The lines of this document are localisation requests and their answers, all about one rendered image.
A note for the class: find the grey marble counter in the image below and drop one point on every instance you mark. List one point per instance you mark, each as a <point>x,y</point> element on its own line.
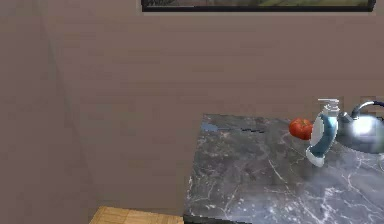
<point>266,180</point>

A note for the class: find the shiny silver kettle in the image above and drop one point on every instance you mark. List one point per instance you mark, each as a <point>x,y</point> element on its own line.
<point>361,130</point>

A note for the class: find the blue white soap bottle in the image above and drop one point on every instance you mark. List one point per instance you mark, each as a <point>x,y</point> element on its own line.
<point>322,133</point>

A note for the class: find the red tomato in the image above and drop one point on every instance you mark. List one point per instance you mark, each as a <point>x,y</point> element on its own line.
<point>300,128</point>

